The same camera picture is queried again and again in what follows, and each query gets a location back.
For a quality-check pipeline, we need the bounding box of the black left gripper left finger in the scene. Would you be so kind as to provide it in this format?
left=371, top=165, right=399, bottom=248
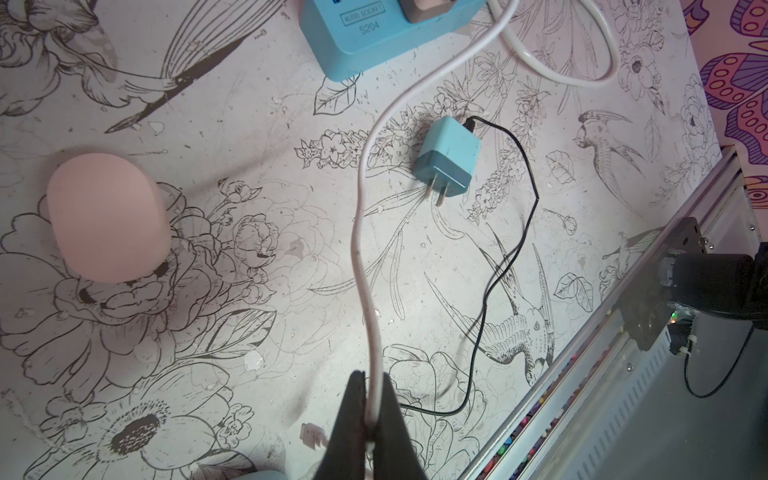
left=313, top=371, right=367, bottom=480

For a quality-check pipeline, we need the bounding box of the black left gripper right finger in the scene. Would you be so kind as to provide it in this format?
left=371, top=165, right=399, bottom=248
left=373, top=374, right=427, bottom=480

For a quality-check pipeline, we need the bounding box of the pink white charging cable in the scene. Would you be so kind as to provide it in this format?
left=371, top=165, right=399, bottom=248
left=350, top=0, right=522, bottom=433

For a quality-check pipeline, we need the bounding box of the pink earbud case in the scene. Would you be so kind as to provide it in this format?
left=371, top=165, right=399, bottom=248
left=46, top=153, right=172, bottom=283

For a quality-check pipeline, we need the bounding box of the pink usb charger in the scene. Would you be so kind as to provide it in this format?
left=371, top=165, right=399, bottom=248
left=399, top=0, right=456, bottom=23

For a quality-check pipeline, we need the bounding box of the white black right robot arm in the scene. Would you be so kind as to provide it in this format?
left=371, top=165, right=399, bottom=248
left=613, top=217, right=767, bottom=351

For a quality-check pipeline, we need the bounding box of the blue earbud case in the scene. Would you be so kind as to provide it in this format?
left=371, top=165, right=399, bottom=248
left=234, top=470, right=287, bottom=480

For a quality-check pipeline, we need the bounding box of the teal usb charger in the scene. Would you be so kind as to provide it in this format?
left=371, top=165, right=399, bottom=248
left=412, top=117, right=481, bottom=206

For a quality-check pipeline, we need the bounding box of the blue power strip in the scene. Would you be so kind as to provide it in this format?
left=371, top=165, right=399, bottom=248
left=300, top=0, right=484, bottom=82

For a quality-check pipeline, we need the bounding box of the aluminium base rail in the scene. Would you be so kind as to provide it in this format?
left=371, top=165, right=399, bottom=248
left=463, top=147, right=746, bottom=479

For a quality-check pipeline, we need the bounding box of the black usb cable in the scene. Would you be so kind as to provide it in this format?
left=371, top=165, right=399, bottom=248
left=398, top=115, right=541, bottom=417

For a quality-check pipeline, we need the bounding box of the white power strip cord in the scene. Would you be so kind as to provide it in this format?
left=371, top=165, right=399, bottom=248
left=487, top=0, right=620, bottom=89

